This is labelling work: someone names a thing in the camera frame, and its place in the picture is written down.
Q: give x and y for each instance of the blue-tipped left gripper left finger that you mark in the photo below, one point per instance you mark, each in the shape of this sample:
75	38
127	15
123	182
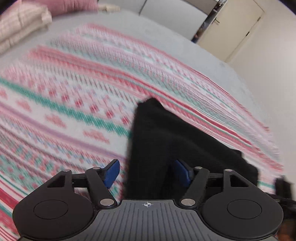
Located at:
99	182

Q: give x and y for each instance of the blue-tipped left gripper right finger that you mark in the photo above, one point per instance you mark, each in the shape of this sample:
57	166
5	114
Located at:
194	180

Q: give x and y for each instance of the black sweatpants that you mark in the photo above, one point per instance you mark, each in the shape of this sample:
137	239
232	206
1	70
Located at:
158	138

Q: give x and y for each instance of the red green patterned knit blanket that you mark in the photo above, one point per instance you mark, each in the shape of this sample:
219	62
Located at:
70	103

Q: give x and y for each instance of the white grey wardrobe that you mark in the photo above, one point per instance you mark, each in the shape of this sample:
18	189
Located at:
183	17

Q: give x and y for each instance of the cream door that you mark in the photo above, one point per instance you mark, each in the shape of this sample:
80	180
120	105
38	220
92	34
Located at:
230	27

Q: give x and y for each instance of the small beige cloth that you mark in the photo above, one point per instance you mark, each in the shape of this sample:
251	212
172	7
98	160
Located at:
109	8

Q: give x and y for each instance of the mauve pillow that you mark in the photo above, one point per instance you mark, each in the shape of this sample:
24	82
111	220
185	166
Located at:
62	7

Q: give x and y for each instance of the beige striped pillow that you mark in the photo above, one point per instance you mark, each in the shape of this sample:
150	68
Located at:
22	20

